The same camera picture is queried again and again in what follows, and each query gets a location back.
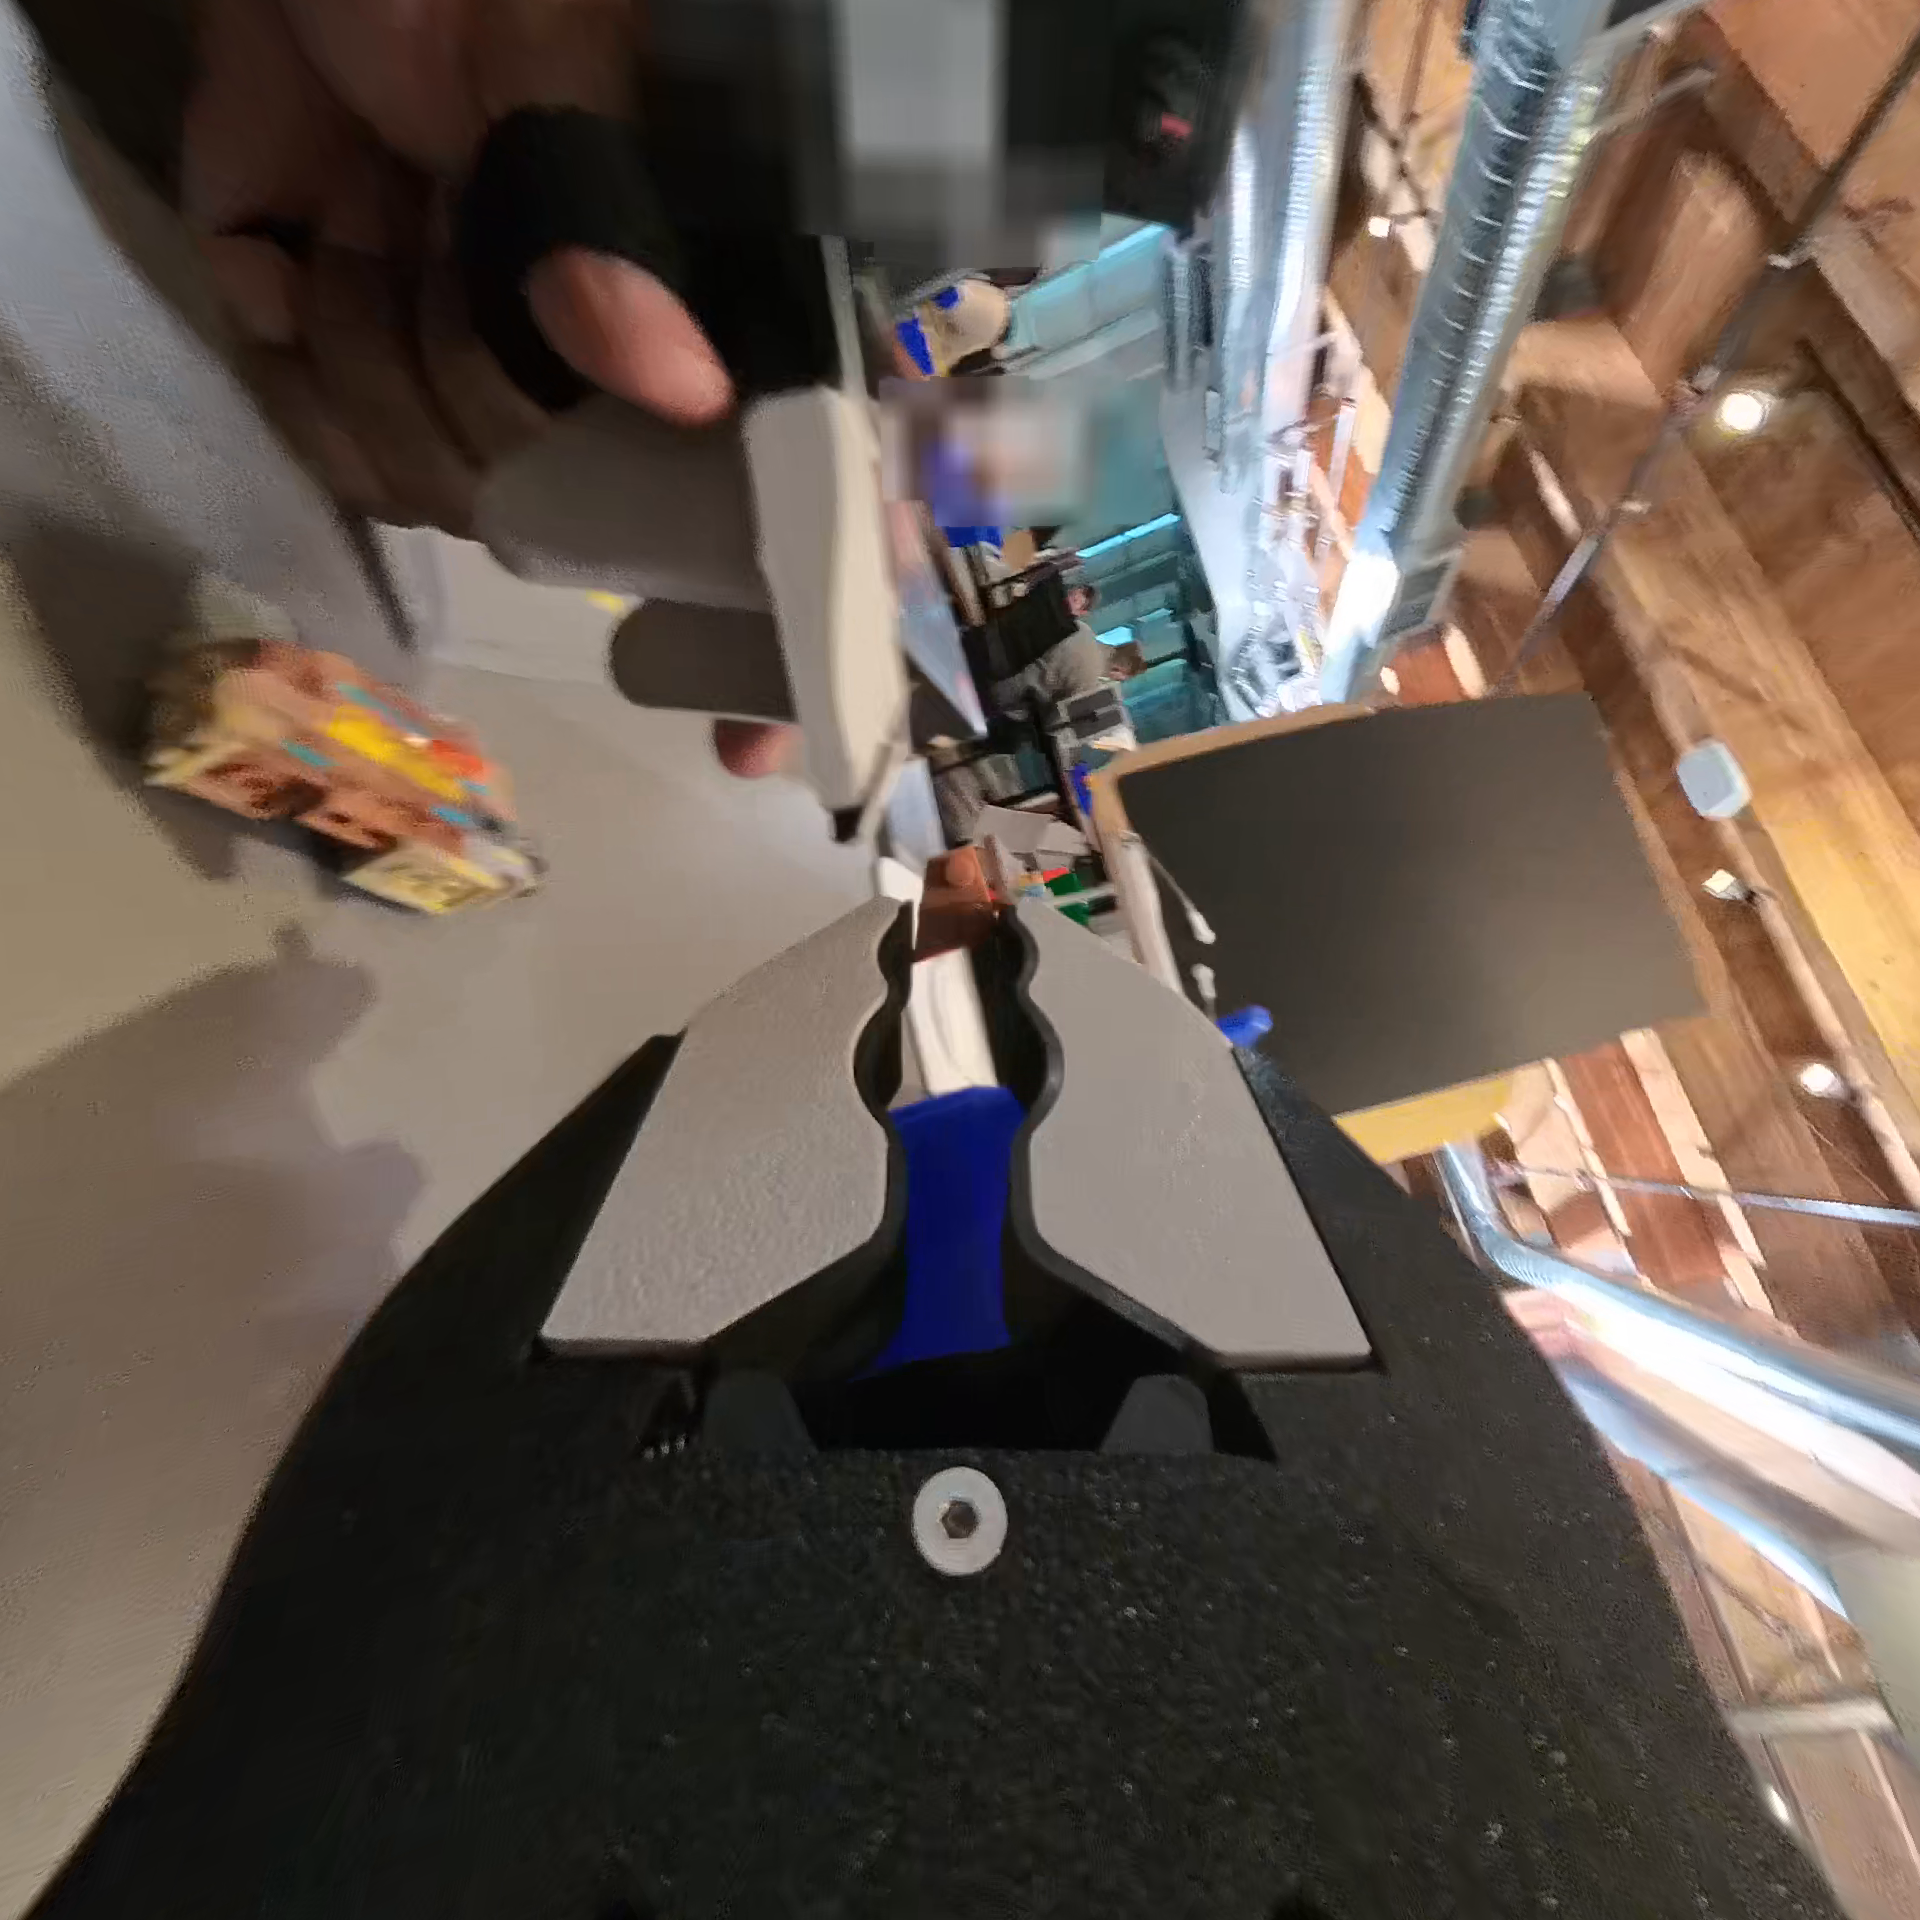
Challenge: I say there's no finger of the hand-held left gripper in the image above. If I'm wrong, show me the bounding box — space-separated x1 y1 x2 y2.
478 386 914 846
613 596 800 725

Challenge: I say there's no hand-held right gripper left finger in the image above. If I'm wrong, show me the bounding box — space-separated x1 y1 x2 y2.
540 896 920 1362

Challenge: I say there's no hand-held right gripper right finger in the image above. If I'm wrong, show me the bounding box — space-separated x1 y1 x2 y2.
1000 902 1376 1376

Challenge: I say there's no blue plastic bin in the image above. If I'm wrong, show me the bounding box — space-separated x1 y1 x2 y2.
856 1008 1278 1376

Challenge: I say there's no brown toy brick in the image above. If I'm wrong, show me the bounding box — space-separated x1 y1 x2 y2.
914 843 1007 962

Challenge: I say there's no multicoloured toy brick assembly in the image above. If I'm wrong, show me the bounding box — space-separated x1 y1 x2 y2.
142 637 543 920

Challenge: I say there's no person's left hand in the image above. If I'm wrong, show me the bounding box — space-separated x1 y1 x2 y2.
181 0 807 782

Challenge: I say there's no white plastic panel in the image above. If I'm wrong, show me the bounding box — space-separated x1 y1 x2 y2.
903 942 1004 1096

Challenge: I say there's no pile of colourful toy bricks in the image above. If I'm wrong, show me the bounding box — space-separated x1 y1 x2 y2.
996 861 1119 932

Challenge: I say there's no black board panel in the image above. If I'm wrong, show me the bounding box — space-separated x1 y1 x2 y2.
1087 693 1712 1119

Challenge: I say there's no silver spiral ventilation duct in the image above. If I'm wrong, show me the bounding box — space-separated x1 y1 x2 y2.
1328 0 1630 700

